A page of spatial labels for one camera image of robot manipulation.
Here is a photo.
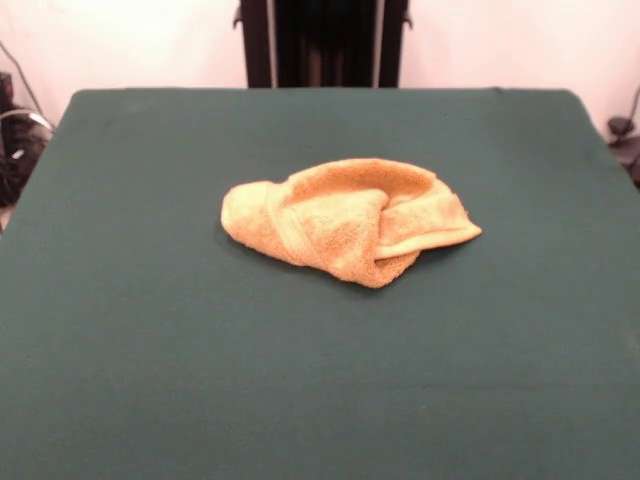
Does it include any yellow terry towel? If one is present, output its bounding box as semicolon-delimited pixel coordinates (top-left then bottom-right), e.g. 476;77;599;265
220;157;483;290

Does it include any dark green table cloth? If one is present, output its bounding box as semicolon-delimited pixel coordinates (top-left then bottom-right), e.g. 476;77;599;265
0;87;640;480

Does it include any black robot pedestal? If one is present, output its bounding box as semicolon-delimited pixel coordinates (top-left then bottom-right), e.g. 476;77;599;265
232;0;414;90

